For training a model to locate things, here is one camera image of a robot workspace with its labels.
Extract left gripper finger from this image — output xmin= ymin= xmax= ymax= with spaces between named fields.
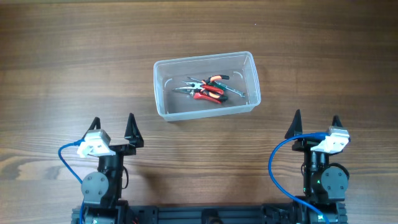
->
xmin=83 ymin=117 xmax=101 ymax=137
xmin=124 ymin=113 xmax=144 ymax=147

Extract silver combination wrench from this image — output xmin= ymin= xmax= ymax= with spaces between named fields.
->
xmin=215 ymin=81 xmax=246 ymax=98

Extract red handled snips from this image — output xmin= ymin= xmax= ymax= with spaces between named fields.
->
xmin=173 ymin=82 xmax=228 ymax=104

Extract orange black needle-nose pliers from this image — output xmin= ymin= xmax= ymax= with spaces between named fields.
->
xmin=183 ymin=75 xmax=229 ymax=88

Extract clear plastic container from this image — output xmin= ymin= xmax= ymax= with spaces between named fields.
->
xmin=154 ymin=51 xmax=261 ymax=121

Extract green handled screwdriver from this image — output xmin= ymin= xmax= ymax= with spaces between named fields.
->
xmin=187 ymin=77 xmax=226 ymax=90

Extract black red handled screwdriver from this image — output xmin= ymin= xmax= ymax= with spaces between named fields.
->
xmin=199 ymin=89 xmax=228 ymax=103

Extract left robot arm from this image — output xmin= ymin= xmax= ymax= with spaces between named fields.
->
xmin=71 ymin=113 xmax=144 ymax=224

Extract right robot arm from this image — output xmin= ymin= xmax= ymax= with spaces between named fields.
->
xmin=289 ymin=115 xmax=350 ymax=223

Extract right blue cable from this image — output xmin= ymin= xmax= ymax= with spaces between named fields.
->
xmin=267 ymin=132 xmax=330 ymax=224

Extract blue cable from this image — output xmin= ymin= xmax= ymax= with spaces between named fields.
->
xmin=57 ymin=139 xmax=86 ymax=224
xmin=267 ymin=132 xmax=330 ymax=224

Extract left blue cable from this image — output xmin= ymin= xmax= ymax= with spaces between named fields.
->
xmin=57 ymin=139 xmax=86 ymax=224

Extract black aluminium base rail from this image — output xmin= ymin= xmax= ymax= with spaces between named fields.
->
xmin=71 ymin=202 xmax=348 ymax=224

